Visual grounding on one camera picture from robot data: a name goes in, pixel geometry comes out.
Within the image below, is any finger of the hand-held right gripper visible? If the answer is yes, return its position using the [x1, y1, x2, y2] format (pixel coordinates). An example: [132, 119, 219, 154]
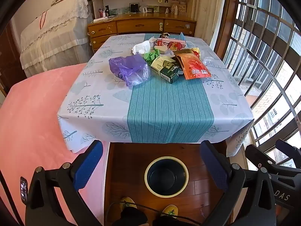
[245, 144, 280, 173]
[276, 139, 301, 169]

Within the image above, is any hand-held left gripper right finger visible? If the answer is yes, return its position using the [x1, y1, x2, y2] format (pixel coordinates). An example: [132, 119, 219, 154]
[200, 140, 277, 226]

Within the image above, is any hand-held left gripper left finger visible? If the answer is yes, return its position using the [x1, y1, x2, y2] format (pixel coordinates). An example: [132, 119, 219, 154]
[25, 140, 104, 226]

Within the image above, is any dark blue bin cream rim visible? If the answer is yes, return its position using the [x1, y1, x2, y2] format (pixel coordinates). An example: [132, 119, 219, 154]
[144, 156, 189, 198]

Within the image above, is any orange snack pouch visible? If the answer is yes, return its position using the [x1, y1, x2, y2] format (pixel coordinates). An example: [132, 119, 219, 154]
[173, 49, 212, 80]

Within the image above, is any purple plastic bag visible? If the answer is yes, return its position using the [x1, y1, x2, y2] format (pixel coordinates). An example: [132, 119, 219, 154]
[109, 55, 150, 87]

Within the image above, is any clear plastic wrapper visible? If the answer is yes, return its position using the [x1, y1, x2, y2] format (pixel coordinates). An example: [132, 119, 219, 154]
[200, 49, 220, 69]

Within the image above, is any green tea box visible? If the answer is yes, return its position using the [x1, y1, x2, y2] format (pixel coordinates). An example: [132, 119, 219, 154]
[150, 55, 183, 84]

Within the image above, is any green paper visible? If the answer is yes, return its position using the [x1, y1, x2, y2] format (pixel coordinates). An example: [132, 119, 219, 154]
[143, 48, 161, 66]

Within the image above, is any white tissue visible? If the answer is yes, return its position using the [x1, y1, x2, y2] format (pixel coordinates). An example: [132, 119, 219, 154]
[130, 40, 152, 55]

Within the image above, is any red and white carton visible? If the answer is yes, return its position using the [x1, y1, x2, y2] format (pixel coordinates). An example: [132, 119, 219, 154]
[156, 38, 188, 52]

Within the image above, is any person's left yellow slipper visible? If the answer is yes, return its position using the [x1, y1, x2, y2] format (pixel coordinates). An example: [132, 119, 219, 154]
[119, 196, 137, 211]

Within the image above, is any pink bed blanket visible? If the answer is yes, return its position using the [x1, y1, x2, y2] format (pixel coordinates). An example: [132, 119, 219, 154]
[0, 62, 111, 226]

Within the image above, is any person's left trouser leg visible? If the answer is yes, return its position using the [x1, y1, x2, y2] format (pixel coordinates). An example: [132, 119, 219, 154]
[112, 207, 148, 226]

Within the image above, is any person's trouser leg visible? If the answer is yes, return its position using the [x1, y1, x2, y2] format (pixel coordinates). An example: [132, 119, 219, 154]
[112, 207, 148, 226]
[153, 215, 189, 226]

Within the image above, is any person's right trouser leg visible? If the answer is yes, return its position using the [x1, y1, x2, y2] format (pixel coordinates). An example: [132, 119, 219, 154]
[153, 215, 189, 226]

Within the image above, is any metal window grille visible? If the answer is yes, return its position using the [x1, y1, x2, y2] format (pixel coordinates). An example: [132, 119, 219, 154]
[221, 0, 301, 167]

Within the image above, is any white lace furniture cover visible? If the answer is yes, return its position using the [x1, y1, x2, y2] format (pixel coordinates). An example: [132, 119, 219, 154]
[19, 0, 94, 78]

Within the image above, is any wooden dresser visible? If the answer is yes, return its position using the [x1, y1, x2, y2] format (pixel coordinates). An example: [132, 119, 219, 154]
[87, 13, 197, 54]

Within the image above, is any cream curtain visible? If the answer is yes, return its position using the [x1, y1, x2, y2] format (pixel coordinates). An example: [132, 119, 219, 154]
[188, 0, 227, 52]

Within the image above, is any beige patterned box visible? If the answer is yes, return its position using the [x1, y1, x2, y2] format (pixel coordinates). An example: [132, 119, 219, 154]
[171, 3, 187, 13]

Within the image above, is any black cable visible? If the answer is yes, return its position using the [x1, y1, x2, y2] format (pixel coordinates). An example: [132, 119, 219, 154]
[105, 201, 203, 226]

